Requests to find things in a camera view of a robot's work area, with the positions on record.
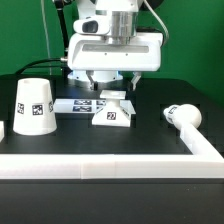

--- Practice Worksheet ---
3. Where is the white L-shaped fence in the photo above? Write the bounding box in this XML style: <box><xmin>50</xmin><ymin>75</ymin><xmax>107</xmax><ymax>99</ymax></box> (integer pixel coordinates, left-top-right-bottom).
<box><xmin>0</xmin><ymin>123</ymin><xmax>224</xmax><ymax>179</ymax></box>

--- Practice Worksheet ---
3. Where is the black corrugated hose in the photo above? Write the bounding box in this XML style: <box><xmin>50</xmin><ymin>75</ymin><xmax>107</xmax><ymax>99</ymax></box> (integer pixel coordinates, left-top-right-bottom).
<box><xmin>51</xmin><ymin>0</ymin><xmax>74</xmax><ymax>57</ymax></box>

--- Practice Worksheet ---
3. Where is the white marker sheet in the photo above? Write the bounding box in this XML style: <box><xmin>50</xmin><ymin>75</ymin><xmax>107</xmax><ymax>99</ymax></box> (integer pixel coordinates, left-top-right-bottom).
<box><xmin>54</xmin><ymin>99</ymin><xmax>106</xmax><ymax>113</ymax></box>

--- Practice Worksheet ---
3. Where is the black cable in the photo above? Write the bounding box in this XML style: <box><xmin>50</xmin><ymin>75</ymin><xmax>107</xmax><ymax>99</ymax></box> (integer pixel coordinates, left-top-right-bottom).
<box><xmin>14</xmin><ymin>56</ymin><xmax>70</xmax><ymax>76</ymax></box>

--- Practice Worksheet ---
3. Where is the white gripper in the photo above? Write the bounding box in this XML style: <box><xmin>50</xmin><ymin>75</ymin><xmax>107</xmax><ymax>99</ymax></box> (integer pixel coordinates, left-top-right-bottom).
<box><xmin>68</xmin><ymin>33</ymin><xmax>163</xmax><ymax>91</ymax></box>

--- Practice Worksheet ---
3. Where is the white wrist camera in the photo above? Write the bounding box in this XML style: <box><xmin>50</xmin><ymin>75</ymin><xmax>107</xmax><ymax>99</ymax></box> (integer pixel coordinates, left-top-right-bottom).
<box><xmin>73</xmin><ymin>16</ymin><xmax>110</xmax><ymax>35</ymax></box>

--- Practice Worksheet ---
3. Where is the white lamp base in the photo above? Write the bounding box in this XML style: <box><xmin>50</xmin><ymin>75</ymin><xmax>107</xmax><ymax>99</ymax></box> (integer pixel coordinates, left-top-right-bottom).
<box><xmin>92</xmin><ymin>90</ymin><xmax>136</xmax><ymax>127</ymax></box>

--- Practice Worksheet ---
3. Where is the white block at left edge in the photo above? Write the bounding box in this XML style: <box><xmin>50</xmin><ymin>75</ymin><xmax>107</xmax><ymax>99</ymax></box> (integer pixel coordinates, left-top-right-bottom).
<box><xmin>0</xmin><ymin>121</ymin><xmax>4</xmax><ymax>142</ymax></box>

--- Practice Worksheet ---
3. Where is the white lamp shade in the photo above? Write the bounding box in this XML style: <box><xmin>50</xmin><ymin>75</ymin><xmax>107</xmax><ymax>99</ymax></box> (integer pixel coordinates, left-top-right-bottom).
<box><xmin>13</xmin><ymin>78</ymin><xmax>57</xmax><ymax>136</ymax></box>

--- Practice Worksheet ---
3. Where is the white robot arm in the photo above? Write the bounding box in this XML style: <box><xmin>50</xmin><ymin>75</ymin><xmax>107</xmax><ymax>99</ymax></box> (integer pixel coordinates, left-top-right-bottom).
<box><xmin>67</xmin><ymin>0</ymin><xmax>163</xmax><ymax>89</ymax></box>

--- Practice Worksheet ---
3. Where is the white lamp bulb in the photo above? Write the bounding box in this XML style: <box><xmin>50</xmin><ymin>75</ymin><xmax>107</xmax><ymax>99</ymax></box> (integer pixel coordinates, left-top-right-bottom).
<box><xmin>163</xmin><ymin>104</ymin><xmax>202</xmax><ymax>130</ymax></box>

